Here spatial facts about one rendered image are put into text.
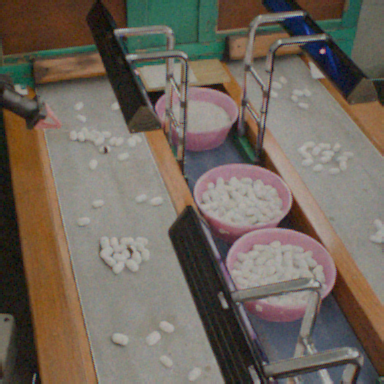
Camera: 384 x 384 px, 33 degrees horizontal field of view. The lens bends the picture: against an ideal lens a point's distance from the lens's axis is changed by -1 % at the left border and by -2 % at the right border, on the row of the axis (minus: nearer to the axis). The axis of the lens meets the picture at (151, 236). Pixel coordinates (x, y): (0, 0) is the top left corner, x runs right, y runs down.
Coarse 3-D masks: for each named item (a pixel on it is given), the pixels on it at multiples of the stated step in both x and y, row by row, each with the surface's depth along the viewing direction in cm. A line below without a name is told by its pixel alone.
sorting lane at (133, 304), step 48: (48, 96) 222; (96, 96) 221; (48, 144) 201; (144, 144) 201; (96, 192) 184; (144, 192) 184; (96, 240) 170; (96, 288) 158; (144, 288) 158; (96, 336) 148; (144, 336) 148; (192, 336) 147
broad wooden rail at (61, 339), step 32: (32, 96) 219; (32, 160) 191; (32, 192) 180; (32, 224) 171; (32, 256) 162; (64, 256) 164; (32, 288) 155; (64, 288) 155; (32, 320) 148; (64, 320) 148; (64, 352) 141
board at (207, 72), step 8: (192, 64) 230; (200, 64) 230; (208, 64) 230; (216, 64) 230; (200, 72) 226; (208, 72) 226; (216, 72) 226; (224, 72) 226; (144, 80) 222; (200, 80) 222; (208, 80) 222; (216, 80) 222; (224, 80) 223; (152, 88) 218; (160, 88) 219
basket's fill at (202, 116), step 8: (176, 104) 220; (192, 104) 219; (200, 104) 220; (208, 104) 219; (176, 112) 216; (192, 112) 216; (200, 112) 215; (208, 112) 215; (216, 112) 216; (224, 112) 217; (176, 120) 211; (192, 120) 212; (200, 120) 212; (208, 120) 211; (216, 120) 213; (224, 120) 213; (192, 128) 208; (200, 128) 209; (208, 128) 208; (216, 128) 209
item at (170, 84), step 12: (108, 36) 175; (120, 36) 175; (168, 36) 179; (168, 48) 181; (120, 60) 165; (132, 60) 164; (144, 60) 164; (168, 60) 184; (180, 60) 169; (168, 72) 186; (168, 84) 189; (180, 84) 173; (168, 96) 192; (180, 96) 176; (168, 108) 195; (180, 108) 178; (168, 120) 197; (180, 120) 181; (168, 132) 200; (180, 132) 183; (168, 144) 203; (180, 144) 186; (180, 156) 189; (180, 168) 192
